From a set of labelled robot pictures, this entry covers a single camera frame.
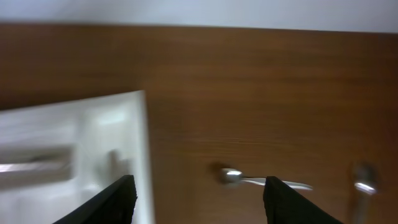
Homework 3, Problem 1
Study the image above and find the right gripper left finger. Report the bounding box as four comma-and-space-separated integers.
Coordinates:
54, 175, 137, 224

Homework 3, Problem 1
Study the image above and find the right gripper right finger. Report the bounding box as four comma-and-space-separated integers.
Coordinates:
263, 176, 342, 224

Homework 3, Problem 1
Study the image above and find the white plastic cutlery tray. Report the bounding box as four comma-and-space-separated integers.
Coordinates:
1, 91, 155, 223

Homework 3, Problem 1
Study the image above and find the small dark-handled spoon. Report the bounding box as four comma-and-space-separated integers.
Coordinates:
350, 162, 379, 224

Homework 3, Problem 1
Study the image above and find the small silver teaspoon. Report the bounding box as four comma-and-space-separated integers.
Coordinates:
220, 167, 313, 190

